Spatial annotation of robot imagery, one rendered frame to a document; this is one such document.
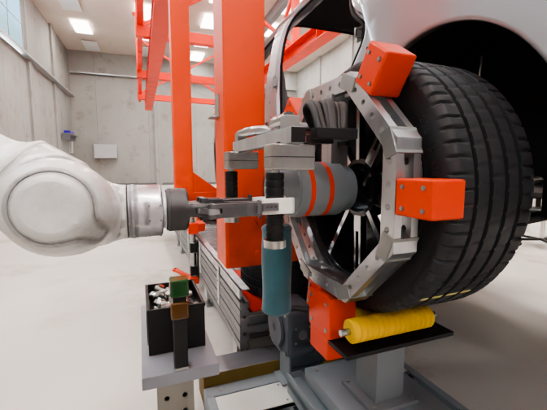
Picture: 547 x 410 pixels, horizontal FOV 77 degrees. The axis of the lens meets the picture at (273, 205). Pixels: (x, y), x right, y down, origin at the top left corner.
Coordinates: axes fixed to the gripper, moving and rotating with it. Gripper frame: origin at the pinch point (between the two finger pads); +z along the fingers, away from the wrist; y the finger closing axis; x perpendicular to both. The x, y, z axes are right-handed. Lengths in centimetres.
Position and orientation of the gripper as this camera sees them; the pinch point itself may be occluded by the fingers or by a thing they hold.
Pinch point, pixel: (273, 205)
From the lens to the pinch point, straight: 66.5
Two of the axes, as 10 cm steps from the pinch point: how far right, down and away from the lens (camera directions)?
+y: 3.6, 1.0, -9.3
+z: 9.3, -0.4, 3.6
